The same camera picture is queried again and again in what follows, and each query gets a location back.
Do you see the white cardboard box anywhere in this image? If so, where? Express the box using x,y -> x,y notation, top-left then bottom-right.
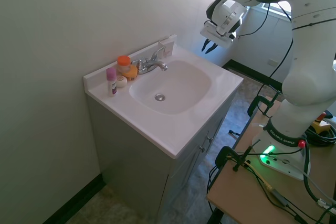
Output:
158,34 -> 177,58

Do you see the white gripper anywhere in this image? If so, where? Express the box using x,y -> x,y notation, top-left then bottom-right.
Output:
199,20 -> 234,55

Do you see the wooden table top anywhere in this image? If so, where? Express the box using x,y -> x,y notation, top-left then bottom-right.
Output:
206,98 -> 336,224

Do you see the pink-capped deodorant stick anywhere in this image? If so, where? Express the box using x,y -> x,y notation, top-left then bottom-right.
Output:
106,67 -> 117,98

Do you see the window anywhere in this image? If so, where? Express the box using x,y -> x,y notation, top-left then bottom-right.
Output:
246,0 -> 293,17

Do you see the chrome two-handle faucet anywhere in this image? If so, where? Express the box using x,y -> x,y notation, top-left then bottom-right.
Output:
131,46 -> 169,75

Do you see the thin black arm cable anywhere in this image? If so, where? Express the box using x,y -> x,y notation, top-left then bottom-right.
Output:
236,1 -> 295,99

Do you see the black C-clamp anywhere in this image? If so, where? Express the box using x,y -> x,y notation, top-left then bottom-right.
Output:
247,90 -> 281,119
215,140 -> 260,174

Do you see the yellow emergency stop box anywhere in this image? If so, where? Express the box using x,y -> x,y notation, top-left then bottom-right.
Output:
313,112 -> 334,135

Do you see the dark cable adapter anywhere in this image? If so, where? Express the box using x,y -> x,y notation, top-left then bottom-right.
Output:
270,188 -> 289,207

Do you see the small round white jar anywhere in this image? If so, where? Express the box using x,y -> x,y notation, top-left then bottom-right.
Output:
116,75 -> 129,88

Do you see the thick black cable coil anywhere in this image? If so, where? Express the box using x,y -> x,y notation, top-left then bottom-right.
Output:
304,124 -> 336,147

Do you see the thin yellow cable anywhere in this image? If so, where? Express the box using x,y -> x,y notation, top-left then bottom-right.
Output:
244,162 -> 274,191

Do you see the black baseboard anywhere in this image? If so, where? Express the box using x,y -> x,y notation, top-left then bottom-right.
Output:
43,173 -> 106,224
222,60 -> 284,93

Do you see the black table frame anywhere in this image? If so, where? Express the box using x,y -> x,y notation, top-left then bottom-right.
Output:
208,205 -> 227,224

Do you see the grey vanity cabinet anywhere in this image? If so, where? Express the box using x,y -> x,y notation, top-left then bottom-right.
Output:
86,95 -> 232,214

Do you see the white sink countertop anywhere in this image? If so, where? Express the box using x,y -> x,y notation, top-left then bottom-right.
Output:
83,34 -> 244,159

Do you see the clear jar with orange lid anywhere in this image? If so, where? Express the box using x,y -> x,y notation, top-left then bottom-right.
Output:
117,55 -> 131,74

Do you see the orange sponge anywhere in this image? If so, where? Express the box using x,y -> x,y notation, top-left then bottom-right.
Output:
121,65 -> 139,82

